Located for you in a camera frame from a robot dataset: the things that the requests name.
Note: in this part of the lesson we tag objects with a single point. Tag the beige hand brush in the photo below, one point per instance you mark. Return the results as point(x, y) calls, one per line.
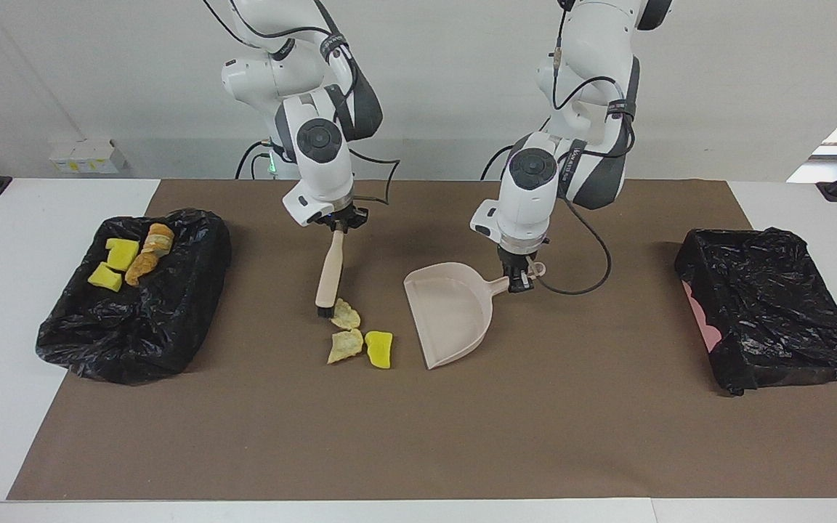
point(330, 272)

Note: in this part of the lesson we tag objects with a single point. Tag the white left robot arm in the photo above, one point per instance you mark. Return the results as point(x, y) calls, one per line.
point(527, 211)

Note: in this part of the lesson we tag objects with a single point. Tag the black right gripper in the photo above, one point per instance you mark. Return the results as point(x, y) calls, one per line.
point(342, 216)

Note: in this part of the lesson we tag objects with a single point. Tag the white power box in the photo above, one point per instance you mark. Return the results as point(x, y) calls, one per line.
point(88, 156)

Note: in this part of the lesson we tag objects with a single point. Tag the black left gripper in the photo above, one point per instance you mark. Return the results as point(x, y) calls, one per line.
point(520, 256)

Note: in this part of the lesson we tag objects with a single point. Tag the pink bin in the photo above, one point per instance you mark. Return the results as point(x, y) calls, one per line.
point(702, 323)

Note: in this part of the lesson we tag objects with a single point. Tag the beige plastic dustpan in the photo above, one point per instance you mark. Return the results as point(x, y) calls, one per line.
point(451, 312)

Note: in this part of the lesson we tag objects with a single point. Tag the beige foam chunk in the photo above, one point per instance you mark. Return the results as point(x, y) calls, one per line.
point(346, 346)
point(346, 314)
point(159, 238)

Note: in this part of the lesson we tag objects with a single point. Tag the brown table mat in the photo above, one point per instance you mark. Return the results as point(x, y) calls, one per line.
point(535, 436)

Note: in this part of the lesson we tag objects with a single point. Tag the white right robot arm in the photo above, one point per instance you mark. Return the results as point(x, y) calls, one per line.
point(324, 174)

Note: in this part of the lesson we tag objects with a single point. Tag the yellow sponge piece green-backed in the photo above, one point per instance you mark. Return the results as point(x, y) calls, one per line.
point(104, 277)

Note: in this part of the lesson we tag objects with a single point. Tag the brown sponge lump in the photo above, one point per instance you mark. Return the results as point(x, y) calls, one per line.
point(141, 267)

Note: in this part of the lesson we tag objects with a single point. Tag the curved yellow sponge piece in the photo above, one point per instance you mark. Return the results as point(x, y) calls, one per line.
point(122, 253)

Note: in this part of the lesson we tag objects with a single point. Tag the black trash bag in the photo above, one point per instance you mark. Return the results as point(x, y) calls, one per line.
point(135, 334)
point(774, 312)

